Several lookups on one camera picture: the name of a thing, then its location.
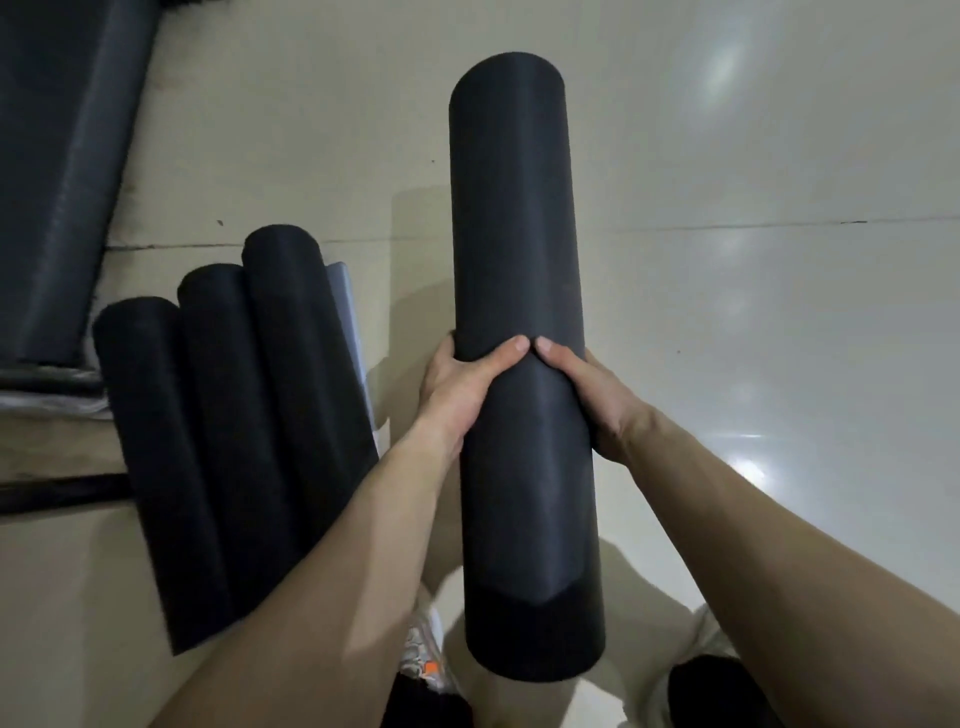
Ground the person's left hand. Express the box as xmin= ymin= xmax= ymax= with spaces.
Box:
xmin=415 ymin=333 xmax=531 ymax=456

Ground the light grey flat sheet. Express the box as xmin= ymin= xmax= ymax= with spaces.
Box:
xmin=324 ymin=261 xmax=393 ymax=460

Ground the person's left forearm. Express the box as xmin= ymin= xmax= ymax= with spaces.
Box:
xmin=148 ymin=417 xmax=468 ymax=728

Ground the black bar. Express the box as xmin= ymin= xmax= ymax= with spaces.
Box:
xmin=0 ymin=472 xmax=134 ymax=516

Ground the person's left white orange shoe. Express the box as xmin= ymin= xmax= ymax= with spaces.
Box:
xmin=396 ymin=588 xmax=460 ymax=700

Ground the person's right forearm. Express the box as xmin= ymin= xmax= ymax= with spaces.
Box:
xmin=621 ymin=407 xmax=960 ymax=728

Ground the person's left black trouser leg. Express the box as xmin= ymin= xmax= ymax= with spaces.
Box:
xmin=388 ymin=671 xmax=475 ymax=728

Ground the large black mat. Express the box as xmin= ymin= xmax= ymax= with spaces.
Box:
xmin=448 ymin=51 xmax=606 ymax=684

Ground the unrolled dark grey mat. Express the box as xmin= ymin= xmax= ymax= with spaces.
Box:
xmin=0 ymin=0 xmax=164 ymax=370

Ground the white flat sheet stack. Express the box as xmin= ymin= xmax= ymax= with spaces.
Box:
xmin=0 ymin=391 xmax=114 ymax=423

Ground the person's right hand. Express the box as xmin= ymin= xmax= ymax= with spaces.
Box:
xmin=533 ymin=335 xmax=655 ymax=468

